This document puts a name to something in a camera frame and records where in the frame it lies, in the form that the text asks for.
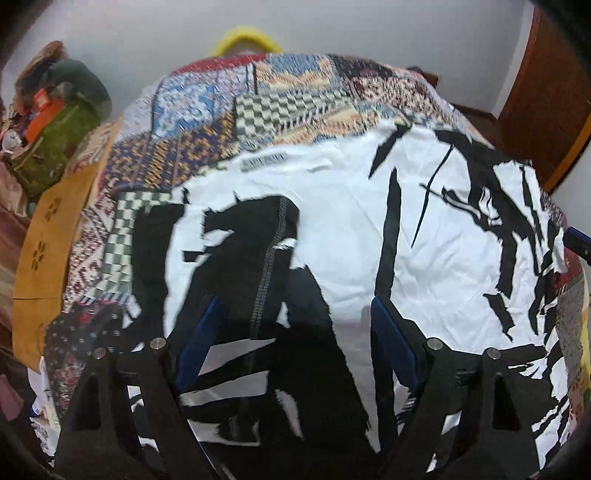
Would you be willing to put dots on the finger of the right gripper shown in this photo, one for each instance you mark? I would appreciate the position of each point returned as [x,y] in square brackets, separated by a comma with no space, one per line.
[579,243]

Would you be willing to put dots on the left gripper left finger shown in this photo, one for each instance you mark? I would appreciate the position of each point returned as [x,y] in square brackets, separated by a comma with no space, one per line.
[98,437]

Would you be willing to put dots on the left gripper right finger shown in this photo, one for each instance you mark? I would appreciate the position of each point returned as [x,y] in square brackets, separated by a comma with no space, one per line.
[469,420]

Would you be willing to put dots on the black and white patterned shirt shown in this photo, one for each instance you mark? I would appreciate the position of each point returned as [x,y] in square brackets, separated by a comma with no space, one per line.
[277,258]

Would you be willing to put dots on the brown wooden door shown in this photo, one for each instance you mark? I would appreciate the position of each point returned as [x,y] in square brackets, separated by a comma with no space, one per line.
[546,118]

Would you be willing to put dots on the wooden lap desk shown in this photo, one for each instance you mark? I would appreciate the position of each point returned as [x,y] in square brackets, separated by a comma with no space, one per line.
[42,269]

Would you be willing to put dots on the green patterned storage bag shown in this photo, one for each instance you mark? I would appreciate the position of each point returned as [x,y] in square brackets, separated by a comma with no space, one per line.
[43,162]

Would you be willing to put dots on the colourful patchwork bedspread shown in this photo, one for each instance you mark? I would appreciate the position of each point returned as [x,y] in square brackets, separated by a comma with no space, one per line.
[194,122]

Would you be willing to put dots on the orange box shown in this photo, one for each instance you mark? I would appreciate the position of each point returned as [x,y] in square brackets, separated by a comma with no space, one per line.
[45,110]

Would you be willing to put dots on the dark green stuffed cushion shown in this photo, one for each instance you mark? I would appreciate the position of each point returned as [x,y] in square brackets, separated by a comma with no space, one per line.
[77,81]

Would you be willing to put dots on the yellow curved headboard tube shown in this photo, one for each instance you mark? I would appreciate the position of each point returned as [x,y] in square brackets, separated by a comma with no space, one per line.
[245,36]

